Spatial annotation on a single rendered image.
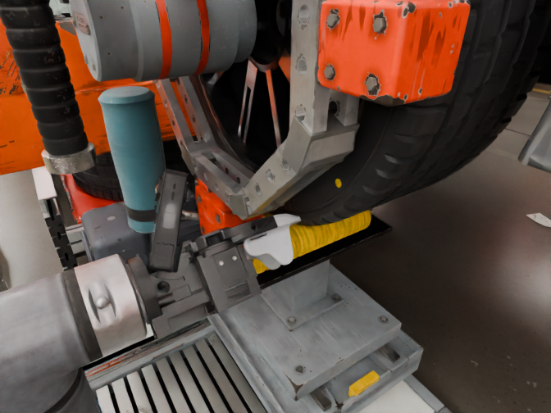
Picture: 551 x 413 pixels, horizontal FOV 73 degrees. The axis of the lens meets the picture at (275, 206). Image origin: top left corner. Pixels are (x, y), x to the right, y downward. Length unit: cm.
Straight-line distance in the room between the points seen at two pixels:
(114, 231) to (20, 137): 29
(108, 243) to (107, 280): 54
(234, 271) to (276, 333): 48
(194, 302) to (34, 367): 14
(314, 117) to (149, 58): 23
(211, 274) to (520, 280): 132
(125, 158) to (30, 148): 37
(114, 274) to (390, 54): 30
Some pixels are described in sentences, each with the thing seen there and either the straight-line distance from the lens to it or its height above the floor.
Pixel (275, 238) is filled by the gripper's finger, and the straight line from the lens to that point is 44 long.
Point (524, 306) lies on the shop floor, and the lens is 148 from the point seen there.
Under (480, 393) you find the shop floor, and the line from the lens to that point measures 118.
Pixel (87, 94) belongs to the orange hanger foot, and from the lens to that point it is 101.
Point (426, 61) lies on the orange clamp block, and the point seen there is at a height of 85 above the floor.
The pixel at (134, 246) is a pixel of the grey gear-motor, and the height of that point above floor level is 37.
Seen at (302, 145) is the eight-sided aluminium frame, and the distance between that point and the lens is 39.
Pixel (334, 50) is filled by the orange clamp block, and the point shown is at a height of 85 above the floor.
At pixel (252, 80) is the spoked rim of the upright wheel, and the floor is 75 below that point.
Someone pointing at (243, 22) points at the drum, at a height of 85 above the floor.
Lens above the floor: 90
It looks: 31 degrees down
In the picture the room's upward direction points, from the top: straight up
